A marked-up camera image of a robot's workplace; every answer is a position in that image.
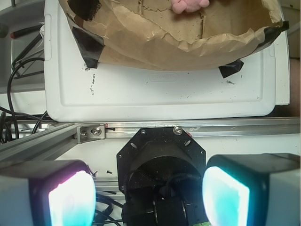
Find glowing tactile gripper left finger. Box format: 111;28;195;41
0;160;96;226

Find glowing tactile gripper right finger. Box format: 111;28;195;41
202;153;301;226

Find pink plush bunny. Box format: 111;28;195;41
171;0;210;14

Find white plastic bin lid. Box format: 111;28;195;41
44;0;290;122

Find brown paper bag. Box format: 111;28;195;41
59;0;289;71

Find aluminium extrusion frame rail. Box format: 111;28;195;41
0;117;301;161

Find metal corner bracket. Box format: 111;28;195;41
74;123;106;144

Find black cables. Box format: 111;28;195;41
0;57;51;144

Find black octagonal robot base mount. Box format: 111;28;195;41
116;127;208;226

